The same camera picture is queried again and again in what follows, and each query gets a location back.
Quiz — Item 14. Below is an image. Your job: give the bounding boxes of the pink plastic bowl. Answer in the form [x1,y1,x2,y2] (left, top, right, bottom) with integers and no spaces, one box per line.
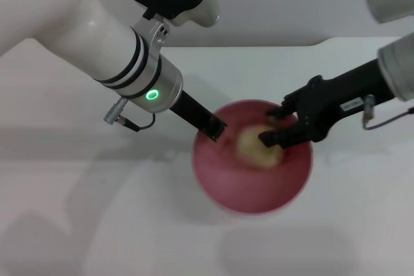
[191,99,314,215]

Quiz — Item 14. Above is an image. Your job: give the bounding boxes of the arm connector cable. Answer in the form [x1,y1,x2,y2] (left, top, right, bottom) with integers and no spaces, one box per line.
[103,100,157,133]
[361,94,414,131]

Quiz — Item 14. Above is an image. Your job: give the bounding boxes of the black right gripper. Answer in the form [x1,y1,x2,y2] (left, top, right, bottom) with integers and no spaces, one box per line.
[257,58,395,150]

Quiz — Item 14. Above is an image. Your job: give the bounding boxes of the left arm connector cable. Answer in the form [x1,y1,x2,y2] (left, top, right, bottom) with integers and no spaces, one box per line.
[103,100,157,133]

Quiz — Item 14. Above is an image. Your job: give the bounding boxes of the beige egg yolk pastry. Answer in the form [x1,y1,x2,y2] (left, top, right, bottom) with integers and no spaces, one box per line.
[237,125,286,169]

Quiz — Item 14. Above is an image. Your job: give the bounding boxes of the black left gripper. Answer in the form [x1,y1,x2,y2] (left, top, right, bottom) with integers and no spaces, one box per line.
[168,90,228,143]

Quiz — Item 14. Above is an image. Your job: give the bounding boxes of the right arm connector cable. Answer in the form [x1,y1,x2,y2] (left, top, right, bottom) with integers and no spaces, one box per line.
[361,94,414,131]

